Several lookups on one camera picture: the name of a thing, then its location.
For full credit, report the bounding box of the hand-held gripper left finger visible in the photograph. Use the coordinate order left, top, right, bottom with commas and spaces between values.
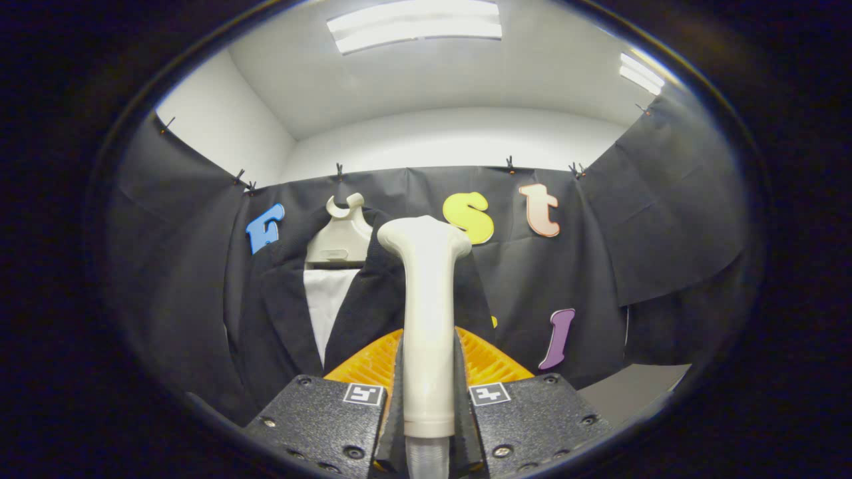
243, 328, 405, 479

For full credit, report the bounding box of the black suit jacket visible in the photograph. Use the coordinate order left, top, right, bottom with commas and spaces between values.
223, 206, 497, 426

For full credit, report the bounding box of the white steamer hanger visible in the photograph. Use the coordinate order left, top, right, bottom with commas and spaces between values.
305, 192, 374, 270

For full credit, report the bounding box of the long ceiling light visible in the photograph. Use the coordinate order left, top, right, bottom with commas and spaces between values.
326, 0, 503, 55

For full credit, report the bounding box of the white shirt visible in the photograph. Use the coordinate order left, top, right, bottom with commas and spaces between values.
303, 268, 361, 367

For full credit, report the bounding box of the white garment steamer head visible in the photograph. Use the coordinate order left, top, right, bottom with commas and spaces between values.
376, 215, 473, 440

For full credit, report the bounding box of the grey cabinet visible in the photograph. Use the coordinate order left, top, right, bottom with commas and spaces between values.
578, 363, 693, 428

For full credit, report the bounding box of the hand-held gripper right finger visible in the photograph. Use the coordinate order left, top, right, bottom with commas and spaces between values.
453, 326, 613, 479

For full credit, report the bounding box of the black backdrop cloth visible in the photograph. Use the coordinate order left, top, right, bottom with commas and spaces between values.
106, 83, 753, 426

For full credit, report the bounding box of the small ceiling light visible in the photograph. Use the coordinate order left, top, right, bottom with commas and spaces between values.
618, 52, 666, 96

